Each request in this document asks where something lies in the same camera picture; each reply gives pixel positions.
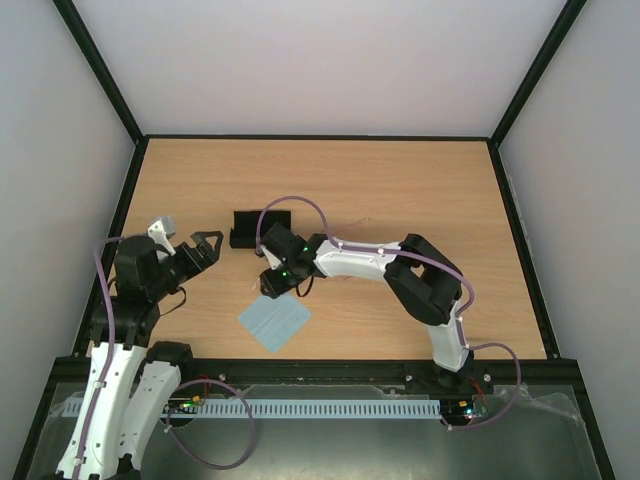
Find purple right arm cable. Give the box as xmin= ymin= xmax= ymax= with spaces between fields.
xmin=254 ymin=195 xmax=522 ymax=432

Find black sunglasses case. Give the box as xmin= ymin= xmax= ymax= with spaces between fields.
xmin=229 ymin=210 xmax=292 ymax=249

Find light blue cleaning cloth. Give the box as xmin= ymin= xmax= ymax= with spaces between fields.
xmin=238 ymin=294 xmax=311 ymax=353

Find pink sunglasses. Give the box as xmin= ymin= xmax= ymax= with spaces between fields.
xmin=343 ymin=217 xmax=371 ymax=228

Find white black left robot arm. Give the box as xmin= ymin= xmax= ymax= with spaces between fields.
xmin=48 ymin=221 xmax=224 ymax=479

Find light blue slotted cable duct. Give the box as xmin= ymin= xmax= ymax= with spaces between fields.
xmin=59 ymin=397 xmax=444 ymax=420

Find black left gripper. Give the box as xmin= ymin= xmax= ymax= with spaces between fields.
xmin=149 ymin=230 xmax=225 ymax=299

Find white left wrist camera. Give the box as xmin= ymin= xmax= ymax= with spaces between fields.
xmin=147 ymin=215 xmax=176 ymax=261

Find black aluminium frame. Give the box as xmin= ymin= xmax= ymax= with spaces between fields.
xmin=14 ymin=0 xmax=614 ymax=479

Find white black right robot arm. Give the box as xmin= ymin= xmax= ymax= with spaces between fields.
xmin=256 ymin=225 xmax=474 ymax=394

